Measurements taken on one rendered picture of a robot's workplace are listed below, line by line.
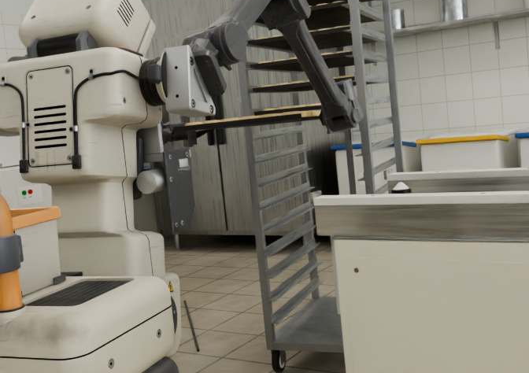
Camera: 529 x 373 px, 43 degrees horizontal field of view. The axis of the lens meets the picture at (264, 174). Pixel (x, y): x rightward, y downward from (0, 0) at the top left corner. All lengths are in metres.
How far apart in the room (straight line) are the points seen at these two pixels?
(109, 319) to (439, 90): 4.62
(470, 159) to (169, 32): 2.50
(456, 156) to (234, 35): 3.44
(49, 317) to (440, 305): 0.53
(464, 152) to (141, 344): 3.83
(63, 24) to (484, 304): 0.86
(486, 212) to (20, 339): 0.63
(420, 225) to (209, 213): 4.40
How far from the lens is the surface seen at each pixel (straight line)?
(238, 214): 5.18
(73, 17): 1.30
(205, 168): 5.31
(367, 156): 2.47
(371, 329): 1.07
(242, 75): 2.61
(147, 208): 6.31
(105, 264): 1.29
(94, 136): 1.22
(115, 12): 1.29
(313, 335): 2.79
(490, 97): 5.26
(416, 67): 5.42
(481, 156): 4.62
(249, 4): 1.49
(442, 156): 4.69
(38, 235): 1.05
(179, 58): 1.21
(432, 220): 1.00
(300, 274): 3.04
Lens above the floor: 1.04
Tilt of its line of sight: 5 degrees down
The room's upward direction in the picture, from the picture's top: 6 degrees counter-clockwise
